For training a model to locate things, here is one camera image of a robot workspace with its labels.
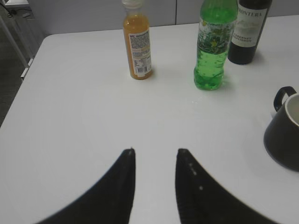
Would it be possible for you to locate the orange juice bottle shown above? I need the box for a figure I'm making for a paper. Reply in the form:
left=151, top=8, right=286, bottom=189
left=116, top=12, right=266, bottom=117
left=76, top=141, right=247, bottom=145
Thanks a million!
left=121, top=0, right=152, bottom=80

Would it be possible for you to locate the red wine bottle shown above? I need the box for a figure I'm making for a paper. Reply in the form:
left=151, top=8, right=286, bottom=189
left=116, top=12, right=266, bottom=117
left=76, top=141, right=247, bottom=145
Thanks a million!
left=228, top=0, right=272, bottom=65

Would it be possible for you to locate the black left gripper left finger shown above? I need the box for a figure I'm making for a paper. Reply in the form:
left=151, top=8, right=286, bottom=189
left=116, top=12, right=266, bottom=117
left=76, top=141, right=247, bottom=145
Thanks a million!
left=40, top=148, right=136, bottom=224

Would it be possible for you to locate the black mug white inside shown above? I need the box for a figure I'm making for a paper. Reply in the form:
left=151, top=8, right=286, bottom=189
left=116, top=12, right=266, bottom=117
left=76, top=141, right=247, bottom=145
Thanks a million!
left=263, top=86, right=299, bottom=172

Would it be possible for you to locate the green sprite bottle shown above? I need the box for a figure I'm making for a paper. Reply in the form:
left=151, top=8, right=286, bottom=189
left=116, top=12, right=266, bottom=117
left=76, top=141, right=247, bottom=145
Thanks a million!
left=193, top=0, right=238, bottom=90

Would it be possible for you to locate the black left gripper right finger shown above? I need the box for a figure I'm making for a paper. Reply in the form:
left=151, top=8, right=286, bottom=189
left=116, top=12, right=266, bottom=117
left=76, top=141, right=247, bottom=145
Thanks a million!
left=175, top=148, right=299, bottom=224

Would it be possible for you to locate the white table leg frame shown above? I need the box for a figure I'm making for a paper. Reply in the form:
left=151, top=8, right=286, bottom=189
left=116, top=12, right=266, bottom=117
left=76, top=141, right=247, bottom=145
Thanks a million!
left=0, top=0, right=35, bottom=79

